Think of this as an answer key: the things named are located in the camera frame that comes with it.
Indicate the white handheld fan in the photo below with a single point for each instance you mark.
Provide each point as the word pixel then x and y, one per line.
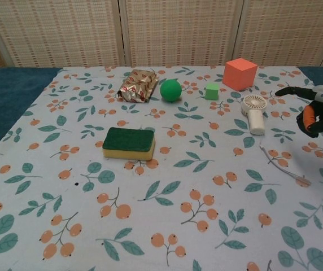
pixel 256 118

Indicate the orange cube block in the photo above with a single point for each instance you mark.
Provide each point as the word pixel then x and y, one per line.
pixel 239 74

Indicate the small green cube block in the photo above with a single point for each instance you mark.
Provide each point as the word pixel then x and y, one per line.
pixel 212 92

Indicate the green ball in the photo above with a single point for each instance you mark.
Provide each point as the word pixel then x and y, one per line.
pixel 170 90

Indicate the fruit and leaf print tablecloth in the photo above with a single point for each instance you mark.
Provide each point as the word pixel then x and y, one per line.
pixel 161 180

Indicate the woven bamboo folding screen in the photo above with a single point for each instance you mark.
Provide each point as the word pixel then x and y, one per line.
pixel 161 32

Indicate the gold foil snack packet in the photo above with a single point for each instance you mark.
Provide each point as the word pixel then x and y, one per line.
pixel 137 86

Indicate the green and yellow sponge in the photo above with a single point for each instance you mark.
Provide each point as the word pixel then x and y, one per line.
pixel 129 142

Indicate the teal fabric table cover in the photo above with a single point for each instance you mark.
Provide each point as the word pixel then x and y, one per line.
pixel 6 101

